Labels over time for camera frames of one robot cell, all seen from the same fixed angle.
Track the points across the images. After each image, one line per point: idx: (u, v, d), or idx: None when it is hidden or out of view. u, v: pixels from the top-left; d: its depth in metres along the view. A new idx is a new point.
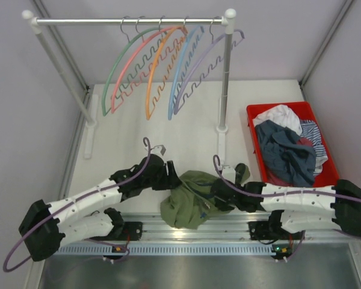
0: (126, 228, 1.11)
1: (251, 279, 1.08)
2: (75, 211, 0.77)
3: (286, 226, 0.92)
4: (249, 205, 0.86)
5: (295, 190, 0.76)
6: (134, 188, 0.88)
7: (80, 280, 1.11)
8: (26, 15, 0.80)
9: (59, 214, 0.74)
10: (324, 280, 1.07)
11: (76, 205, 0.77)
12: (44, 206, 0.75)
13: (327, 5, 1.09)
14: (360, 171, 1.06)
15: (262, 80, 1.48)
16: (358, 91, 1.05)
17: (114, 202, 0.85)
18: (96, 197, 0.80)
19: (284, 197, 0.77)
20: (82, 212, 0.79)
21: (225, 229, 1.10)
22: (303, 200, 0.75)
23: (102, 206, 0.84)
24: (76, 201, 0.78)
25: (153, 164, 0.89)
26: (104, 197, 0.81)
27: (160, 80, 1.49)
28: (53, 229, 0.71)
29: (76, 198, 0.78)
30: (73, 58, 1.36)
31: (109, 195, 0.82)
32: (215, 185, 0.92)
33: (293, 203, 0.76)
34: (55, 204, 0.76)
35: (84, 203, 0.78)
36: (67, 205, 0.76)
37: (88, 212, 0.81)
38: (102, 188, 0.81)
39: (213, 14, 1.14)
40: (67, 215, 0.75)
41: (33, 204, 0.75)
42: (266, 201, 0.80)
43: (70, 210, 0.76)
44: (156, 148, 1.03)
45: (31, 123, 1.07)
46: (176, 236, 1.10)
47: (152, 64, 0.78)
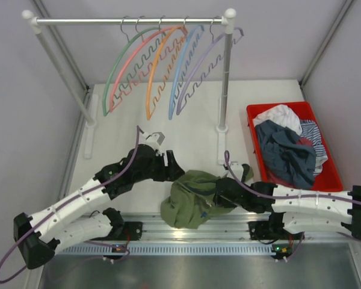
0: (126, 228, 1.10)
1: (251, 279, 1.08)
2: (57, 220, 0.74)
3: (288, 227, 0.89)
4: (257, 206, 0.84)
5: (309, 194, 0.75)
6: (123, 185, 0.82)
7: (81, 280, 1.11)
8: (26, 15, 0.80)
9: (40, 227, 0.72)
10: (323, 280, 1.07)
11: (56, 215, 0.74)
12: (26, 219, 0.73)
13: (327, 5, 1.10)
14: (360, 172, 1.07)
15: (261, 80, 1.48)
16: (358, 91, 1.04)
17: (101, 202, 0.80)
18: (79, 202, 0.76)
19: (298, 199, 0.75)
20: (66, 220, 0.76)
21: (225, 229, 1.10)
22: (318, 203, 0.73)
23: (89, 209, 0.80)
24: (57, 211, 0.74)
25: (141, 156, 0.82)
26: (88, 201, 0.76)
27: (160, 80, 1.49)
28: (34, 243, 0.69)
29: (56, 206, 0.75)
30: (73, 58, 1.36)
31: (92, 198, 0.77)
32: (222, 185, 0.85)
33: (307, 206, 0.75)
34: (37, 216, 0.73)
35: (65, 211, 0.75)
36: (48, 216, 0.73)
37: (75, 218, 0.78)
38: (83, 192, 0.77)
39: (213, 14, 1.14)
40: (49, 226, 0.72)
41: (15, 219, 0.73)
42: (277, 203, 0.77)
43: (52, 221, 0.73)
44: (151, 136, 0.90)
45: (31, 124, 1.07)
46: (176, 236, 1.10)
47: (152, 64, 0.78)
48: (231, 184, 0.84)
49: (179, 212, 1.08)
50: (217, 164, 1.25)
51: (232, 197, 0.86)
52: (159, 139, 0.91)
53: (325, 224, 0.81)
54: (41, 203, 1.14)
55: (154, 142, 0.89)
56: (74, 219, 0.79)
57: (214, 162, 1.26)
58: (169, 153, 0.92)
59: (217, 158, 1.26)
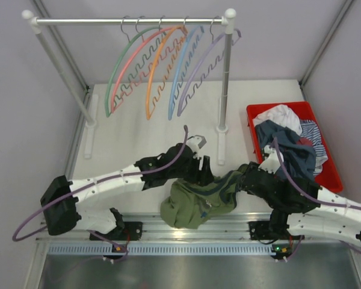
0: (126, 228, 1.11)
1: (251, 279, 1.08)
2: (95, 192, 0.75)
3: (293, 229, 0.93)
4: (293, 204, 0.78)
5: (357, 206, 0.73)
6: (157, 179, 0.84)
7: (81, 280, 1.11)
8: (26, 15, 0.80)
9: (78, 193, 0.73)
10: (323, 280, 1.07)
11: (96, 186, 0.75)
12: (66, 182, 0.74)
13: (326, 6, 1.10)
14: None
15: (261, 80, 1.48)
16: (358, 90, 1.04)
17: (135, 189, 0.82)
18: (118, 181, 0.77)
19: (345, 209, 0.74)
20: (102, 194, 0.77)
21: (225, 229, 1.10)
22: None
23: (122, 191, 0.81)
24: (97, 183, 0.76)
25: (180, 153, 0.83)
26: (126, 183, 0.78)
27: (160, 80, 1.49)
28: (70, 208, 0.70)
29: (97, 179, 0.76)
30: (73, 58, 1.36)
31: (132, 181, 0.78)
32: (254, 179, 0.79)
33: (351, 218, 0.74)
34: (77, 182, 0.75)
35: (104, 185, 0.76)
36: (88, 185, 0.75)
37: (109, 195, 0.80)
38: (125, 173, 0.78)
39: (213, 14, 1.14)
40: (86, 195, 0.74)
41: (55, 179, 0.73)
42: (321, 208, 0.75)
43: (90, 191, 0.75)
44: (194, 138, 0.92)
45: (31, 123, 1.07)
46: (176, 236, 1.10)
47: (152, 64, 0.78)
48: (265, 177, 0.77)
49: (180, 212, 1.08)
50: (217, 164, 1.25)
51: (264, 192, 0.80)
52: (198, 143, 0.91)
53: (336, 232, 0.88)
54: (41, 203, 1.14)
55: (194, 144, 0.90)
56: (107, 196, 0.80)
57: (214, 162, 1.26)
58: (206, 158, 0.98)
59: (217, 158, 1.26)
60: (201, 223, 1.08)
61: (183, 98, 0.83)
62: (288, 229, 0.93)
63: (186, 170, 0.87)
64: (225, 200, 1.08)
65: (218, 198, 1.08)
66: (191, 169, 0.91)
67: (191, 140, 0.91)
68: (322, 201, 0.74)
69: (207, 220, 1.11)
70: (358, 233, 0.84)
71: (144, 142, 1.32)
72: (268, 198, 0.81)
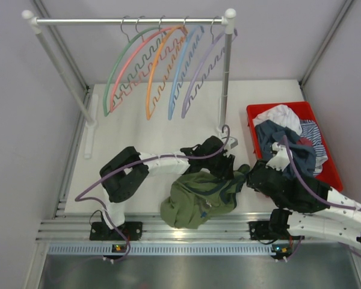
0: (126, 228, 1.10)
1: (251, 279, 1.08)
2: (158, 164, 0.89)
3: (293, 229, 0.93)
4: (302, 203, 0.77)
5: None
6: (197, 166, 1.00)
7: (81, 280, 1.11)
8: (26, 15, 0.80)
9: (147, 162, 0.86)
10: (323, 280, 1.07)
11: (159, 160, 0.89)
12: (135, 152, 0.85)
13: (326, 6, 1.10)
14: None
15: (261, 80, 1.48)
16: (358, 91, 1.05)
17: (180, 170, 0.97)
18: (172, 160, 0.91)
19: (354, 211, 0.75)
20: (160, 168, 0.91)
21: (225, 229, 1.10)
22: None
23: (170, 170, 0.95)
24: (160, 158, 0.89)
25: (215, 145, 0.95)
26: (178, 162, 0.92)
27: (160, 80, 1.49)
28: (142, 173, 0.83)
29: (159, 155, 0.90)
30: (73, 58, 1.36)
31: (181, 164, 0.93)
32: (262, 177, 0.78)
33: (358, 221, 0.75)
34: (144, 153, 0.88)
35: (165, 161, 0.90)
36: (153, 158, 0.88)
37: (163, 171, 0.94)
38: (178, 155, 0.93)
39: (213, 14, 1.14)
40: (153, 166, 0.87)
41: (129, 148, 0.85)
42: (330, 209, 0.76)
43: (155, 162, 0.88)
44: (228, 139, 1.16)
45: (31, 123, 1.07)
46: (176, 236, 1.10)
47: (152, 64, 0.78)
48: (272, 176, 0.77)
49: (180, 212, 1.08)
50: None
51: (272, 191, 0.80)
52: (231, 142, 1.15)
53: (336, 234, 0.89)
54: (41, 203, 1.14)
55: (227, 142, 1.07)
56: (159, 171, 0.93)
57: None
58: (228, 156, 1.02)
59: None
60: (201, 223, 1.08)
61: (187, 99, 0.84)
62: (289, 228, 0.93)
63: (216, 164, 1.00)
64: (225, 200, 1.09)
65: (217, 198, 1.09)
66: (218, 165, 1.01)
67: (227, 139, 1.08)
68: (333, 203, 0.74)
69: (206, 221, 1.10)
70: (359, 236, 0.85)
71: (144, 142, 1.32)
72: (275, 197, 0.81)
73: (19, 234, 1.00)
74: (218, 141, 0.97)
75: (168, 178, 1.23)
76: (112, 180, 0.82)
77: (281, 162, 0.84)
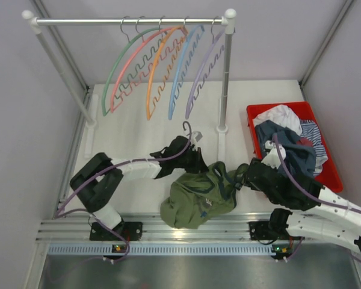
0: (126, 228, 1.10)
1: (251, 279, 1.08)
2: (130, 169, 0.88)
3: (292, 230, 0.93)
4: (294, 200, 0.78)
5: (358, 210, 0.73)
6: (168, 167, 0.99)
7: (81, 280, 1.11)
8: (26, 15, 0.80)
9: (120, 167, 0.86)
10: (323, 280, 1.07)
11: (130, 165, 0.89)
12: (106, 158, 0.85)
13: (326, 6, 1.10)
14: None
15: (260, 80, 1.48)
16: (358, 91, 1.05)
17: (152, 175, 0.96)
18: (144, 164, 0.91)
19: (346, 211, 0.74)
20: (133, 173, 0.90)
21: (225, 229, 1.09)
22: None
23: (144, 176, 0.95)
24: (132, 162, 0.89)
25: (180, 144, 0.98)
26: (150, 166, 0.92)
27: (161, 80, 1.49)
28: (117, 177, 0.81)
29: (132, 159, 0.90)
30: (73, 58, 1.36)
31: (152, 167, 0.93)
32: (257, 171, 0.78)
33: (351, 221, 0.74)
34: (115, 159, 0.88)
35: (136, 165, 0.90)
36: (124, 162, 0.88)
37: (135, 176, 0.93)
38: (149, 158, 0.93)
39: (213, 14, 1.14)
40: (124, 170, 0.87)
41: (100, 155, 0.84)
42: (321, 207, 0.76)
43: (127, 167, 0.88)
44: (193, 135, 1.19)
45: (31, 123, 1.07)
46: (176, 237, 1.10)
47: (152, 65, 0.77)
48: (267, 171, 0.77)
49: (180, 212, 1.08)
50: None
51: (265, 186, 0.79)
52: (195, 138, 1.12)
53: (333, 236, 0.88)
54: (41, 203, 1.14)
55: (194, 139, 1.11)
56: (133, 177, 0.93)
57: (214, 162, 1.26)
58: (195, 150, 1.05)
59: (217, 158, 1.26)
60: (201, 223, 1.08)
61: (191, 100, 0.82)
62: (286, 228, 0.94)
63: (188, 161, 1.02)
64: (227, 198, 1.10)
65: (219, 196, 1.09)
66: (191, 162, 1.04)
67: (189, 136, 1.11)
68: (324, 200, 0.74)
69: (207, 220, 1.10)
70: (357, 239, 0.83)
71: (144, 142, 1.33)
72: (268, 192, 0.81)
73: (19, 234, 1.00)
74: (183, 139, 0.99)
75: (168, 178, 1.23)
76: (85, 190, 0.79)
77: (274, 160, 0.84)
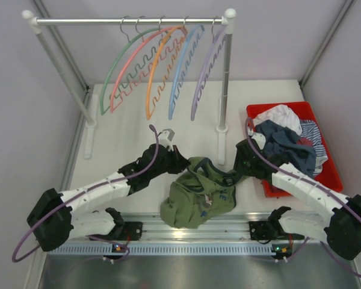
0: (126, 228, 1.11)
1: (251, 279, 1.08)
2: (86, 200, 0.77)
3: (283, 221, 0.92)
4: (260, 170, 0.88)
5: (310, 180, 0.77)
6: (144, 180, 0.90)
7: (80, 280, 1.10)
8: (26, 15, 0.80)
9: (71, 203, 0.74)
10: (324, 280, 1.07)
11: (87, 195, 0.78)
12: (56, 194, 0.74)
13: (326, 6, 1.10)
14: None
15: (260, 80, 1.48)
16: (358, 91, 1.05)
17: (122, 194, 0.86)
18: (106, 188, 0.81)
19: (297, 179, 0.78)
20: (92, 203, 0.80)
21: (225, 229, 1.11)
22: (311, 192, 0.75)
23: (110, 198, 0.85)
24: (88, 191, 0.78)
25: (150, 154, 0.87)
26: (114, 189, 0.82)
27: (160, 80, 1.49)
28: (65, 217, 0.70)
29: (87, 188, 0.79)
30: (73, 58, 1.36)
31: (118, 188, 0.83)
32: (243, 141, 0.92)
33: (301, 189, 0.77)
34: (67, 193, 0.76)
35: (94, 193, 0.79)
36: (79, 194, 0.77)
37: (98, 202, 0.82)
38: (111, 180, 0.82)
39: (213, 14, 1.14)
40: (79, 203, 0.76)
41: (45, 192, 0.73)
42: (277, 174, 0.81)
43: (82, 199, 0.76)
44: (162, 133, 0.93)
45: (30, 123, 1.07)
46: (176, 236, 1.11)
47: (152, 64, 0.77)
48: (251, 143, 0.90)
49: (180, 212, 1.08)
50: (217, 165, 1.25)
51: (245, 156, 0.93)
52: (169, 137, 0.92)
53: (311, 226, 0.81)
54: None
55: (165, 138, 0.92)
56: (97, 204, 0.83)
57: (215, 162, 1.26)
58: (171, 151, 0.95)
59: (217, 158, 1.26)
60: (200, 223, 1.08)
61: (195, 101, 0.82)
62: (278, 220, 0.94)
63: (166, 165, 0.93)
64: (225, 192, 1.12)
65: (216, 192, 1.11)
66: (172, 163, 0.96)
67: (160, 135, 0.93)
68: (282, 168, 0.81)
69: (207, 220, 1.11)
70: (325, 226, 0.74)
71: (144, 142, 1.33)
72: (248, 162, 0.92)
73: (18, 234, 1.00)
74: (154, 147, 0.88)
75: (168, 178, 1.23)
76: (37, 230, 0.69)
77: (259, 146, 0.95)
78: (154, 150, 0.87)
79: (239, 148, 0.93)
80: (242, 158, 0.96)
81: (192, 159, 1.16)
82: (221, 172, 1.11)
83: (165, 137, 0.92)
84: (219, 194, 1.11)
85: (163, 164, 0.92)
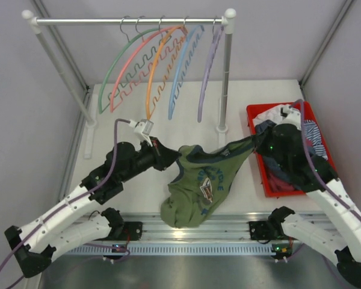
0: (126, 228, 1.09)
1: (251, 279, 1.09)
2: (46, 232, 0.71)
3: (286, 227, 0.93)
4: (300, 174, 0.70)
5: (358, 215, 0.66)
6: (113, 183, 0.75)
7: (80, 280, 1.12)
8: (26, 15, 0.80)
9: (29, 239, 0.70)
10: (323, 280, 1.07)
11: (45, 226, 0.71)
12: (15, 232, 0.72)
13: (326, 6, 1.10)
14: (360, 173, 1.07)
15: (260, 80, 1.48)
16: (358, 91, 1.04)
17: (93, 207, 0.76)
18: (65, 212, 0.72)
19: (345, 211, 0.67)
20: (57, 229, 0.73)
21: (225, 229, 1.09)
22: (357, 230, 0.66)
23: (82, 215, 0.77)
24: (45, 222, 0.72)
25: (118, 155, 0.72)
26: (75, 210, 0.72)
27: (160, 80, 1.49)
28: (25, 256, 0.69)
29: (44, 218, 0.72)
30: (72, 58, 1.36)
31: (80, 207, 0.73)
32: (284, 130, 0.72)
33: (345, 221, 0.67)
34: (26, 228, 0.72)
35: (53, 221, 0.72)
36: (37, 227, 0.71)
37: (66, 224, 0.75)
38: (70, 201, 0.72)
39: (213, 13, 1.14)
40: (38, 238, 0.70)
41: (7, 230, 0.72)
42: (322, 192, 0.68)
43: (41, 232, 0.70)
44: (138, 124, 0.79)
45: (31, 124, 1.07)
46: (176, 236, 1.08)
47: (152, 64, 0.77)
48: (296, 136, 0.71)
49: (180, 212, 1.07)
50: None
51: (282, 149, 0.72)
52: (146, 130, 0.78)
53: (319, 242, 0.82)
54: (41, 204, 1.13)
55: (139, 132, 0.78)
56: (68, 223, 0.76)
57: None
58: (147, 146, 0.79)
59: None
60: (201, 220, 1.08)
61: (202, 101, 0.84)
62: (282, 224, 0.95)
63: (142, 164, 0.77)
64: (222, 170, 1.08)
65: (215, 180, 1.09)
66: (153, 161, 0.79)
67: (136, 128, 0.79)
68: (331, 189, 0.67)
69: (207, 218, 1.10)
70: (338, 250, 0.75)
71: None
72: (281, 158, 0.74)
73: None
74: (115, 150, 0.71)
75: (168, 178, 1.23)
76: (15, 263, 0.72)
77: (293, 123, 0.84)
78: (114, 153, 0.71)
79: (279, 138, 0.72)
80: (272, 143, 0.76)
81: (183, 147, 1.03)
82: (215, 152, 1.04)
83: (141, 131, 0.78)
84: (213, 176, 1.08)
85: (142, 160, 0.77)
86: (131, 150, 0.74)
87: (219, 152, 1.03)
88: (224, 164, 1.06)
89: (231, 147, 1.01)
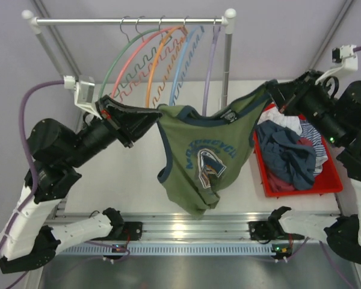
0: (126, 228, 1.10)
1: (251, 279, 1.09)
2: (14, 242, 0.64)
3: (283, 221, 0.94)
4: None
5: None
6: (55, 172, 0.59)
7: (80, 280, 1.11)
8: (26, 15, 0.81)
9: (5, 250, 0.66)
10: (323, 280, 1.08)
11: (9, 236, 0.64)
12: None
13: (326, 6, 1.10)
14: None
15: (260, 80, 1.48)
16: None
17: (55, 200, 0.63)
18: (20, 220, 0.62)
19: None
20: (26, 236, 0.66)
21: (225, 229, 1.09)
22: None
23: (46, 211, 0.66)
24: (8, 233, 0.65)
25: (46, 140, 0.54)
26: (28, 215, 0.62)
27: (160, 80, 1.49)
28: (5, 266, 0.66)
29: (5, 229, 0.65)
30: (72, 57, 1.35)
31: (33, 211, 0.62)
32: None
33: None
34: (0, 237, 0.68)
35: (13, 232, 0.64)
36: (3, 240, 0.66)
37: (33, 227, 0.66)
38: (18, 208, 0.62)
39: (213, 14, 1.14)
40: (9, 250, 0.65)
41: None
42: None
43: (8, 244, 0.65)
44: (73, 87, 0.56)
45: (31, 123, 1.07)
46: (176, 236, 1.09)
47: (152, 64, 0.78)
48: None
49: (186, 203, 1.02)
50: None
51: (354, 123, 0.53)
52: (82, 94, 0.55)
53: (311, 226, 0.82)
54: None
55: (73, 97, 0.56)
56: (38, 225, 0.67)
57: None
58: (95, 117, 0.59)
59: None
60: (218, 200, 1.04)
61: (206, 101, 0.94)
62: (279, 220, 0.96)
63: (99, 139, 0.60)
64: (219, 139, 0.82)
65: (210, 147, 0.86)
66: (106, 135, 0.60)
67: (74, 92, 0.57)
68: None
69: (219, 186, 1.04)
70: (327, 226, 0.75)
71: (144, 142, 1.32)
72: (346, 131, 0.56)
73: None
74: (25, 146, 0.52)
75: None
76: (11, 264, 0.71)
77: (346, 74, 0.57)
78: (26, 150, 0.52)
79: (358, 108, 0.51)
80: (335, 109, 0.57)
81: (165, 106, 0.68)
82: (214, 114, 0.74)
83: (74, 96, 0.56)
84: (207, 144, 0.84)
85: (92, 135, 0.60)
86: (54, 133, 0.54)
87: (219, 115, 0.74)
88: (223, 130, 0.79)
89: (236, 107, 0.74)
